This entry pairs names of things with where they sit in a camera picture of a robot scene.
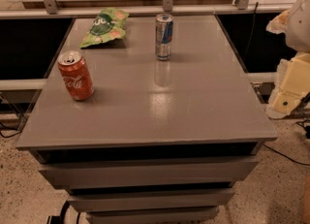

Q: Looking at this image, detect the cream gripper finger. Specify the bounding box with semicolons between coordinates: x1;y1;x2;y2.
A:
266;52;310;119

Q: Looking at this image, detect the redbull can silver blue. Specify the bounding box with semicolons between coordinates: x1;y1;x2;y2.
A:
155;14;173;60

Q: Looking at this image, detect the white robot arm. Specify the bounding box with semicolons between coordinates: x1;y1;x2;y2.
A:
266;0;310;119

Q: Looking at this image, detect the red coca cola can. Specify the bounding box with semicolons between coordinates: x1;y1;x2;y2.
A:
57;50;94;101

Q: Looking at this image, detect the grey drawer cabinet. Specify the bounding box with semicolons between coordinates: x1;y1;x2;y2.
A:
16;16;277;224

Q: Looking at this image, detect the green snack bag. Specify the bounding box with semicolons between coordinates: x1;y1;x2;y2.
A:
79;7;129;48

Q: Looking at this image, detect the black cable on floor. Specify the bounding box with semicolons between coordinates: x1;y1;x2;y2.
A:
263;144;310;167

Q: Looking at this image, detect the black cable left floor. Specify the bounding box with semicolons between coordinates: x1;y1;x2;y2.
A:
0;120;23;139

